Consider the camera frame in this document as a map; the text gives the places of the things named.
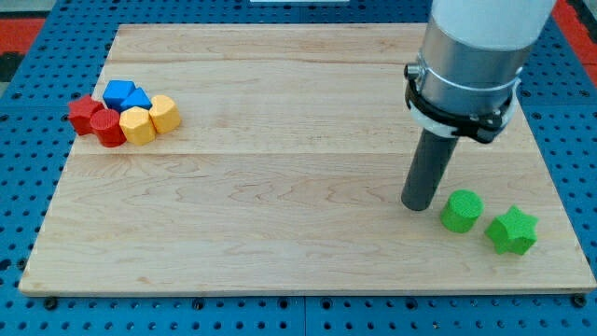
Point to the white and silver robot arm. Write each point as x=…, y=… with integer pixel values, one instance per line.
x=464, y=80

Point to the wooden board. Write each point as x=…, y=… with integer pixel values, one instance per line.
x=284, y=179

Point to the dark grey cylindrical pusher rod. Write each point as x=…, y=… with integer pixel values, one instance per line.
x=428, y=165

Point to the yellow hexagon block rear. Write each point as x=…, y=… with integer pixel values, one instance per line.
x=164, y=113

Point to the yellow hexagon block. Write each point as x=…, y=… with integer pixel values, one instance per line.
x=137, y=126
x=164, y=113

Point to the green cylinder block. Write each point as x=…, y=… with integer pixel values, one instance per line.
x=461, y=211

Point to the yellow hexagon block front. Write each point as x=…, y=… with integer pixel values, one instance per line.
x=137, y=126

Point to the blue triangle block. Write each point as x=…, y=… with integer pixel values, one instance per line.
x=137, y=98

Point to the blue cube block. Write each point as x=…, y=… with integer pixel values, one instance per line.
x=116, y=92

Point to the red cylinder block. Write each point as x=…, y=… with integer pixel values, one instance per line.
x=105, y=125

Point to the red star block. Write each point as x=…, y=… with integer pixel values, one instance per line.
x=80, y=113

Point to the green star block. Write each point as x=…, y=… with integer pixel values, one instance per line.
x=513, y=232

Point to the black clamp ring bracket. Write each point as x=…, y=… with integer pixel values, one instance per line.
x=481, y=127

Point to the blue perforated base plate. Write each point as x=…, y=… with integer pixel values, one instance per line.
x=64, y=63

